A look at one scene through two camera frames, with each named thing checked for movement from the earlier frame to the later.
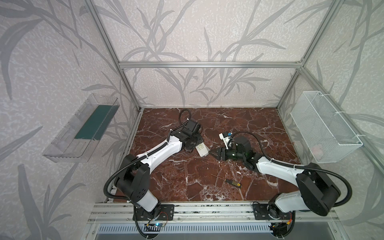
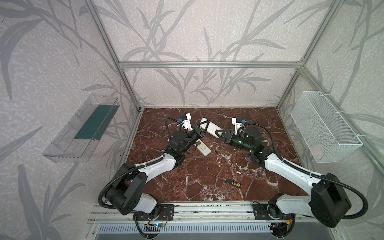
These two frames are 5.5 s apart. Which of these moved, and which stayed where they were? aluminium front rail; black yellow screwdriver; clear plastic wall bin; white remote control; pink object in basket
Moved: white remote control
Stayed: clear plastic wall bin; black yellow screwdriver; aluminium front rail; pink object in basket
